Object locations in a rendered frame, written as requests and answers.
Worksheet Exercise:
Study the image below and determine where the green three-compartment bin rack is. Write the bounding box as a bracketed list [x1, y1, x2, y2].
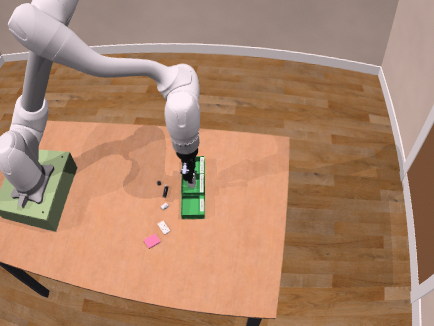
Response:
[181, 156, 205, 219]

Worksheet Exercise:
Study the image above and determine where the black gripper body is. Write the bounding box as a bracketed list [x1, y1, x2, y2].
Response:
[176, 148, 198, 167]

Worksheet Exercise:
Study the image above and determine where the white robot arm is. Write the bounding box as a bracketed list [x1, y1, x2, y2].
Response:
[0, 0, 201, 208]

